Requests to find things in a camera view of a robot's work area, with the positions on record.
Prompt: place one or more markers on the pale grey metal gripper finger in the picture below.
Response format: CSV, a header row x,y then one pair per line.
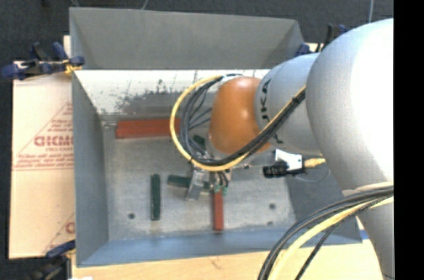
x,y
193,194

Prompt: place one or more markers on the dark green flat block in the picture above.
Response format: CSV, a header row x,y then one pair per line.
x,y
177,180
155,197

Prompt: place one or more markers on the red-brown flat block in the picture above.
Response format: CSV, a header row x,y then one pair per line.
x,y
145,128
218,212

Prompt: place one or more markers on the grey metal bin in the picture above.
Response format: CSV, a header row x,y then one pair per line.
x,y
132,159

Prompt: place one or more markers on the brown cardboard board, red print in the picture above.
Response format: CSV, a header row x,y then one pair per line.
x,y
39,192

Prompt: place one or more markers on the black cylinder on white bracket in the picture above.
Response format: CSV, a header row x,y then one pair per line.
x,y
289,162

